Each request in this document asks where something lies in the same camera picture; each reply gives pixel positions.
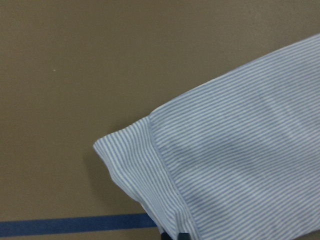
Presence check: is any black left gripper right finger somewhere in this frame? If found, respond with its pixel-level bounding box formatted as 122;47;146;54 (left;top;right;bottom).
177;232;190;240

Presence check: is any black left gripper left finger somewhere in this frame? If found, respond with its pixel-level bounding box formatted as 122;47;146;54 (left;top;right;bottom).
160;232;171;240

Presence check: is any blue striped button shirt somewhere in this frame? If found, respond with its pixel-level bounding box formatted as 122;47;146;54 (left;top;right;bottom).
93;35;320;240

